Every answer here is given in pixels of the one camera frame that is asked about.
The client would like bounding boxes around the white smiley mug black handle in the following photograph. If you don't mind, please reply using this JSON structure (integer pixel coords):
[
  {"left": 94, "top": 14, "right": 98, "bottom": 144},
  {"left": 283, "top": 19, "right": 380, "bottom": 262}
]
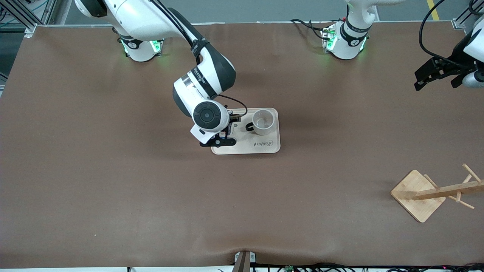
[{"left": 245, "top": 109, "right": 276, "bottom": 136}]

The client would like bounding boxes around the cream tray with rabbit print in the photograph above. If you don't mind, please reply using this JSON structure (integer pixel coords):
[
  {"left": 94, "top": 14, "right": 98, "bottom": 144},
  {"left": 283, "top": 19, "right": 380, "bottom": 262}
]
[{"left": 211, "top": 108, "right": 281, "bottom": 155}]

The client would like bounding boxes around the brown table cover sheet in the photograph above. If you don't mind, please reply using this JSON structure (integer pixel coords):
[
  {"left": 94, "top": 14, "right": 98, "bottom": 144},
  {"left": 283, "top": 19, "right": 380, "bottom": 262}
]
[{"left": 0, "top": 22, "right": 484, "bottom": 269}]

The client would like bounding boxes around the wooden mug rack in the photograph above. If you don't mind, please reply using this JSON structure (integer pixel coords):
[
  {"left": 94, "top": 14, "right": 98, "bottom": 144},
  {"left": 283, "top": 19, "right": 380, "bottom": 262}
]
[{"left": 390, "top": 163, "right": 484, "bottom": 223}]

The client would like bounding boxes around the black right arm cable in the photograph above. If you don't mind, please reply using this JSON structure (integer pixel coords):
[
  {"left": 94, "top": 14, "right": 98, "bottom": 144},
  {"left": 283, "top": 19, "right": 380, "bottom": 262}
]
[{"left": 151, "top": 0, "right": 248, "bottom": 118}]

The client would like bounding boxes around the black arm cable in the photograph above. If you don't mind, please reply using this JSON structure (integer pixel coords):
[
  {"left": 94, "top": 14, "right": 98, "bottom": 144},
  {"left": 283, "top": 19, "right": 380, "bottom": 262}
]
[
  {"left": 419, "top": 0, "right": 473, "bottom": 66},
  {"left": 151, "top": 0, "right": 248, "bottom": 118}
]

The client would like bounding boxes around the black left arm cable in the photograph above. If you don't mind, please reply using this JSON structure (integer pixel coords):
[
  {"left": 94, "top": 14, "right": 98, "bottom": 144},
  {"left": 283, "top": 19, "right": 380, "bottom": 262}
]
[{"left": 419, "top": 0, "right": 473, "bottom": 66}]

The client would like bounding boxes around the black left base cable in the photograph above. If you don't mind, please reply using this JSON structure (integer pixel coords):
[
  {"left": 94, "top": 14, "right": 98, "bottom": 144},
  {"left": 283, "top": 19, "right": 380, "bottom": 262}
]
[{"left": 290, "top": 18, "right": 326, "bottom": 40}]

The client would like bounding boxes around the metal camera pole bracket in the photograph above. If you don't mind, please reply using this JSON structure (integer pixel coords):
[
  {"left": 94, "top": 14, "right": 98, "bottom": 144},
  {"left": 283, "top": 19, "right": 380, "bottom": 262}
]
[{"left": 233, "top": 250, "right": 256, "bottom": 272}]

